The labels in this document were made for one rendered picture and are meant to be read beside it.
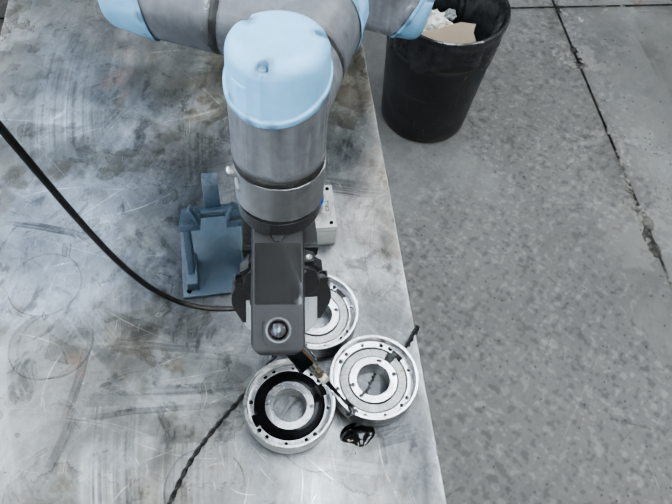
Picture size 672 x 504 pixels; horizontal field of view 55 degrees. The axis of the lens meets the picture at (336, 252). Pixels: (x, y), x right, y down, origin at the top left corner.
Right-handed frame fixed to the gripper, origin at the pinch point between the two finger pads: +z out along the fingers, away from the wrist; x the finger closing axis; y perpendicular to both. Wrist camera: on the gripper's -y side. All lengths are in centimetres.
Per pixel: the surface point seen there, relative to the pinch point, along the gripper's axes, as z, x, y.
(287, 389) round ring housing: 9.4, -0.5, -1.6
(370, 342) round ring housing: 8.2, -11.0, 3.4
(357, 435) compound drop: 12.2, -8.5, -6.7
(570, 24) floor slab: 69, -114, 168
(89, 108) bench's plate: 6, 27, 46
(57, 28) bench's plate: 4, 34, 64
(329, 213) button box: 4.3, -7.4, 21.4
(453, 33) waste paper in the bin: 41, -53, 120
